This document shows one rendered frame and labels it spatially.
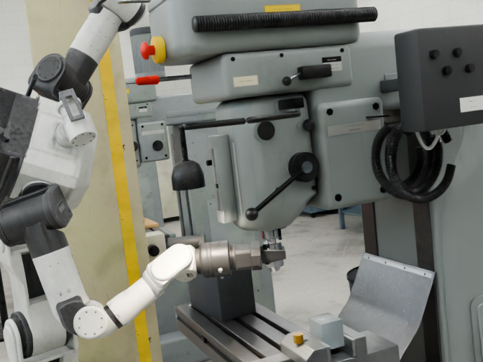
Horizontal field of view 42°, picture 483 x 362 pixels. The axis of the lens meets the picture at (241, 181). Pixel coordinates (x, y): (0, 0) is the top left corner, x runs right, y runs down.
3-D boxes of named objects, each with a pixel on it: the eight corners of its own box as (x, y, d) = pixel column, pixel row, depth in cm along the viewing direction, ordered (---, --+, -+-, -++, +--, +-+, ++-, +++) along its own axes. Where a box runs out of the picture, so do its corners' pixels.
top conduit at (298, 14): (197, 31, 130) (195, 14, 130) (191, 34, 134) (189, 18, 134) (379, 20, 147) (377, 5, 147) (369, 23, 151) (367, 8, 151)
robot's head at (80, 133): (64, 153, 157) (75, 133, 150) (50, 120, 160) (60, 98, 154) (88, 150, 161) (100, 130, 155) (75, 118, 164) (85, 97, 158)
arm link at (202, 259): (213, 271, 153) (166, 275, 153) (217, 283, 163) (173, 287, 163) (210, 227, 158) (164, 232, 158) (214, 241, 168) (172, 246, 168)
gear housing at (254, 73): (227, 98, 139) (221, 52, 137) (191, 105, 161) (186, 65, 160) (356, 85, 151) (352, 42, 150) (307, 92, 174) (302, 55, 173)
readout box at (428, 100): (428, 131, 128) (420, 26, 126) (400, 132, 137) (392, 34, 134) (503, 121, 136) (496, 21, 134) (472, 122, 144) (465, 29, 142)
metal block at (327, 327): (323, 351, 136) (320, 325, 135) (310, 343, 141) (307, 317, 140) (344, 345, 137) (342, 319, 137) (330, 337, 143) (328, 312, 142)
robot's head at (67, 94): (66, 138, 158) (65, 122, 151) (54, 110, 160) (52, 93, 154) (90, 131, 160) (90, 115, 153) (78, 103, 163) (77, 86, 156)
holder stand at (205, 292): (221, 322, 189) (213, 257, 186) (190, 307, 208) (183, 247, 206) (256, 312, 194) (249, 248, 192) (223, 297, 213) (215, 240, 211)
